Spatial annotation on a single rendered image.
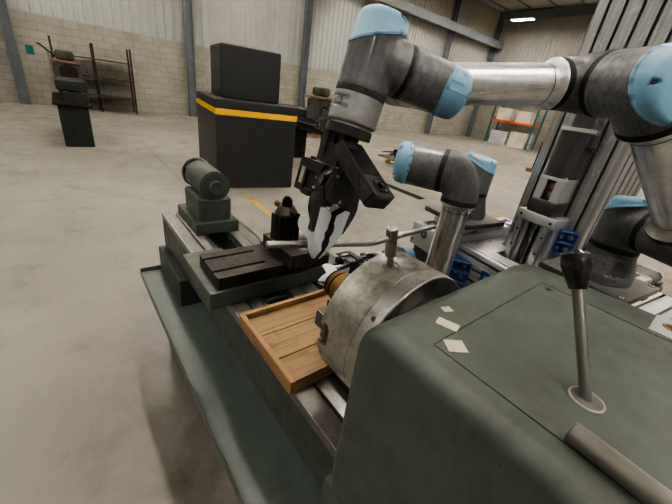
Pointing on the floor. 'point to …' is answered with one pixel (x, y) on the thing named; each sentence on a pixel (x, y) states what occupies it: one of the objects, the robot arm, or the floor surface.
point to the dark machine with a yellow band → (246, 118)
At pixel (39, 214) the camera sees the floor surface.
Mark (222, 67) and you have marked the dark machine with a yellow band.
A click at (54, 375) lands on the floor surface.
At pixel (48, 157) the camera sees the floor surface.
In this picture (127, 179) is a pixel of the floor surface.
